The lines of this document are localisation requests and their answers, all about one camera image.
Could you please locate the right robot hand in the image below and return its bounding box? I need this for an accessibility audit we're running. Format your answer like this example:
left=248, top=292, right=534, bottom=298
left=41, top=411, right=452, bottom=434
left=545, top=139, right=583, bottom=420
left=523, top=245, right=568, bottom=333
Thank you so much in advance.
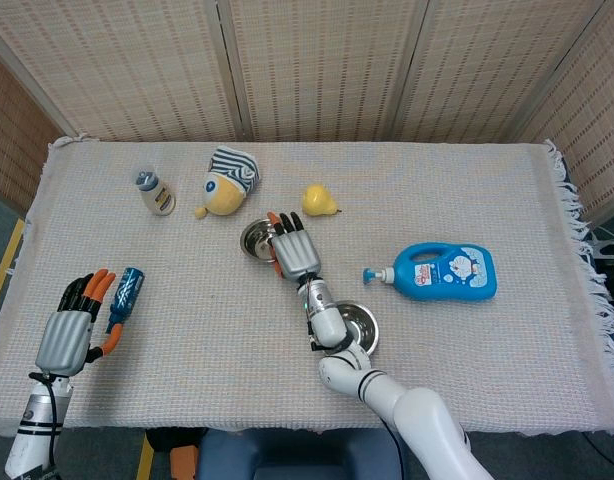
left=265, top=211, right=322, bottom=282

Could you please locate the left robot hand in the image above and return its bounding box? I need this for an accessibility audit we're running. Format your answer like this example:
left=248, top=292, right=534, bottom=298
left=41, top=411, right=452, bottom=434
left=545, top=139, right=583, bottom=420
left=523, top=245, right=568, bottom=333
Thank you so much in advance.
left=35, top=268, right=126, bottom=377

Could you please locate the stainless steel bowl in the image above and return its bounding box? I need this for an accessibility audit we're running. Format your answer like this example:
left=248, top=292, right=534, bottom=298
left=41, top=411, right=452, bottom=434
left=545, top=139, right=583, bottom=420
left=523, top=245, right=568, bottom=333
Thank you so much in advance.
left=331, top=299, right=379, bottom=357
left=239, top=217, right=288, bottom=262

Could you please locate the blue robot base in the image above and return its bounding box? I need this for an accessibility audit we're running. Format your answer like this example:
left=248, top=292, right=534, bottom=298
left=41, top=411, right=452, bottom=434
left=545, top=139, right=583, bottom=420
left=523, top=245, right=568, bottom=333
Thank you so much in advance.
left=195, top=428, right=404, bottom=480

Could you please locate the yellow pear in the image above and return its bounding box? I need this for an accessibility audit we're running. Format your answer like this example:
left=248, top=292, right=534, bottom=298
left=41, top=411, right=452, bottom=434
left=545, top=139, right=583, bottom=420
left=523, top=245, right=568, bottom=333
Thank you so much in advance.
left=301, top=183, right=344, bottom=218

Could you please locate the yellow plush with striped hat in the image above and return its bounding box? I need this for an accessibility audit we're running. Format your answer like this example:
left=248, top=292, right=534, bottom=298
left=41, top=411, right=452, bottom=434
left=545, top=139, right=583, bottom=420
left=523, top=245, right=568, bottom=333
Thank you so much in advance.
left=194, top=145, right=263, bottom=220

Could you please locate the beige woven tablecloth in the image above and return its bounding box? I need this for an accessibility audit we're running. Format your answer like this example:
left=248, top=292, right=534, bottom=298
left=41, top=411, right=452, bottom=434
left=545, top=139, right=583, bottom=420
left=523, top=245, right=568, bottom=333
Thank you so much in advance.
left=0, top=137, right=614, bottom=439

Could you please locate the cream bottle with blue cap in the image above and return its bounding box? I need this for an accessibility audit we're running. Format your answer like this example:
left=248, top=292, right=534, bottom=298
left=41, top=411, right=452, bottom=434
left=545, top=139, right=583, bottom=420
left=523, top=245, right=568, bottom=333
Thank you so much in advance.
left=133, top=168, right=177, bottom=217

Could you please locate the blue pump detergent bottle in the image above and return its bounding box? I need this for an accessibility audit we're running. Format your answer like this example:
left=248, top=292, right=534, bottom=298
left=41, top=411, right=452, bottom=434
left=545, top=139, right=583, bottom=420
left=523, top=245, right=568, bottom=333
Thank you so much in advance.
left=362, top=242, right=499, bottom=304

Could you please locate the orange block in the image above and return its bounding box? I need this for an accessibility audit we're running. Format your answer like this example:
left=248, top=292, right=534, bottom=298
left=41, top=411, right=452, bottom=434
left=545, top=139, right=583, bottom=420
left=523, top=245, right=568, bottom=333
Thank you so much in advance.
left=170, top=446, right=198, bottom=476

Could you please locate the bamboo folding screen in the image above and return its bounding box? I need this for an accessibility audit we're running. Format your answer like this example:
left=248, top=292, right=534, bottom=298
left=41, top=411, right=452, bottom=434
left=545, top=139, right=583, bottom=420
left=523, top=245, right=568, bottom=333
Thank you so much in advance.
left=0, top=0, right=614, bottom=221

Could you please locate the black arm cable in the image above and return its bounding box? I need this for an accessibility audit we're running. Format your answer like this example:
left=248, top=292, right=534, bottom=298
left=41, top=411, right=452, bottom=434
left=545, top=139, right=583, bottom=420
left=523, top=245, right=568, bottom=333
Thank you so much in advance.
left=29, top=372, right=61, bottom=474

